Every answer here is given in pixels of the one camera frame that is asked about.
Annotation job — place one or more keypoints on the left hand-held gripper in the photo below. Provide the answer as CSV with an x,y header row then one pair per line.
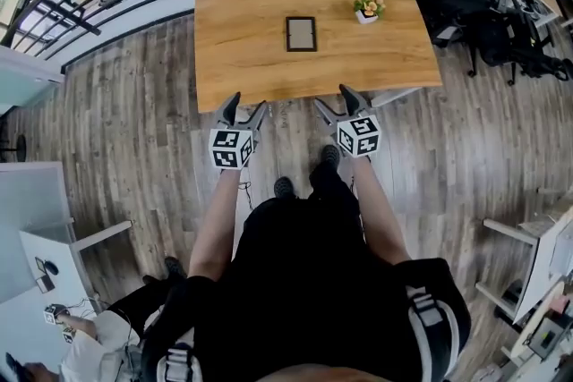
x,y
230,147

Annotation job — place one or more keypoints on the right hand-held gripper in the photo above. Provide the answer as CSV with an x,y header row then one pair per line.
x,y
358,136

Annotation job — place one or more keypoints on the black picture frame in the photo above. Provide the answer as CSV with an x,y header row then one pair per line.
x,y
301,33

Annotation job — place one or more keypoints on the person's right forearm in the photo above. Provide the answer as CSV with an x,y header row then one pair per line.
x,y
380,214

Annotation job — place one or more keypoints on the person's left forearm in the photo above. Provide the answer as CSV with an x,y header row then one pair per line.
x,y
215,228

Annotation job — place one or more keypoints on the person's right black shoe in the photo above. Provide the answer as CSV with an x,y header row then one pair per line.
x,y
330,155

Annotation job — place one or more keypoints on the person's black shoe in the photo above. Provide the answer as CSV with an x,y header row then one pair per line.
x,y
284,187
330,155

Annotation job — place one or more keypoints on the white table leg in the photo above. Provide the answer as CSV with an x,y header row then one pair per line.
x,y
394,96

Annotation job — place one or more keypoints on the person's left black shoe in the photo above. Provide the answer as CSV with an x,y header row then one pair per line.
x,y
284,187

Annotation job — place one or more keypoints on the potted flowers in white pot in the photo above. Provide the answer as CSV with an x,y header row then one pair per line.
x,y
368,9

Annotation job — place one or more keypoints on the black office chair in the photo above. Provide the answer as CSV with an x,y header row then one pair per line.
x,y
506,40
447,9

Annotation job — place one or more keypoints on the person's black clothing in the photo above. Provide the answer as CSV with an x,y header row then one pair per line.
x,y
304,282

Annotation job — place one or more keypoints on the white desk with bar legs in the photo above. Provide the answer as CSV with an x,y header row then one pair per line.
x,y
510,231

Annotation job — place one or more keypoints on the white partition panel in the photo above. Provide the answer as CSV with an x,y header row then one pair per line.
x,y
31,201

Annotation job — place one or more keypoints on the white desk with slanted leg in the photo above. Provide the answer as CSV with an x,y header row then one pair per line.
x,y
67,277

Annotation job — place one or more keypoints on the black computer mouse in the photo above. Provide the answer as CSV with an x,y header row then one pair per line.
x,y
52,268

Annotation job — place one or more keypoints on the small dark box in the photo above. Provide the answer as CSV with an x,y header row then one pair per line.
x,y
46,284

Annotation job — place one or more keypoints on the small pink item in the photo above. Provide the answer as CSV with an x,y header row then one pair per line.
x,y
560,304

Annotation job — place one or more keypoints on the grey device with green screen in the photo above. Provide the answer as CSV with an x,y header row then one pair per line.
x,y
544,337

